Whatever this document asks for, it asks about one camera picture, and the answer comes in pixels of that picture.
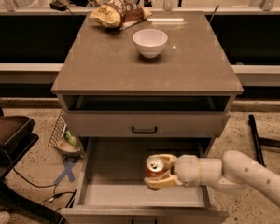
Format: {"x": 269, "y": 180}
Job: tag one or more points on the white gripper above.
{"x": 187, "y": 169}

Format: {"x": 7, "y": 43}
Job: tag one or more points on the black power adapter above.
{"x": 56, "y": 5}

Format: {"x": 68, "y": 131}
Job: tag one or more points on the brown yellow chip bag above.
{"x": 119, "y": 14}

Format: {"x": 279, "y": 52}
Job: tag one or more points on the closed grey top drawer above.
{"x": 170, "y": 124}

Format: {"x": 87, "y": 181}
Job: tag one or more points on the open grey middle drawer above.
{"x": 111, "y": 188}

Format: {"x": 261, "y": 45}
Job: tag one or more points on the black drawer handle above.
{"x": 144, "y": 131}

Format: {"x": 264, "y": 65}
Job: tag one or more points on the white bowl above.
{"x": 150, "y": 42}

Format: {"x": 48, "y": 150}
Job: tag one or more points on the grey drawer cabinet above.
{"x": 105, "y": 72}

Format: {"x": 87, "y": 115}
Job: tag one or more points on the small bowl in basket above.
{"x": 66, "y": 148}

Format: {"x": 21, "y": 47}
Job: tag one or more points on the black bar on floor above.
{"x": 255, "y": 136}

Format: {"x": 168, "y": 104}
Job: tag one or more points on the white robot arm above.
{"x": 231, "y": 174}

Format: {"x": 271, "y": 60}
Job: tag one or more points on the white shoe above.
{"x": 4, "y": 217}

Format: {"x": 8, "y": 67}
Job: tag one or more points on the blue tape cross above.
{"x": 69, "y": 164}

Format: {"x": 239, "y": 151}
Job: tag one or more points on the green object in basket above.
{"x": 70, "y": 138}

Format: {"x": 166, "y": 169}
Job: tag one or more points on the wire basket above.
{"x": 58, "y": 134}

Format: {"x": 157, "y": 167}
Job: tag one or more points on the red coke can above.
{"x": 156, "y": 167}

